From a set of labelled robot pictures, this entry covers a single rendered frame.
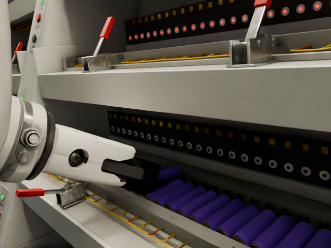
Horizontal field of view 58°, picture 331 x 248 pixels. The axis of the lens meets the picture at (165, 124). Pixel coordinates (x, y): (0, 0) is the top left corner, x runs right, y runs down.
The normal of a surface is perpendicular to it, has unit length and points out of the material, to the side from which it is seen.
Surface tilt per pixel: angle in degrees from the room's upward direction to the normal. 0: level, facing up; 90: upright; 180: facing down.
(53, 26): 90
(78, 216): 22
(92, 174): 98
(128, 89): 112
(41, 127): 90
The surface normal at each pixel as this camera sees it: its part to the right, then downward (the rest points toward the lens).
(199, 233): -0.10, -0.97
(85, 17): 0.68, 0.11
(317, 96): -0.73, 0.23
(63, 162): 0.48, 0.22
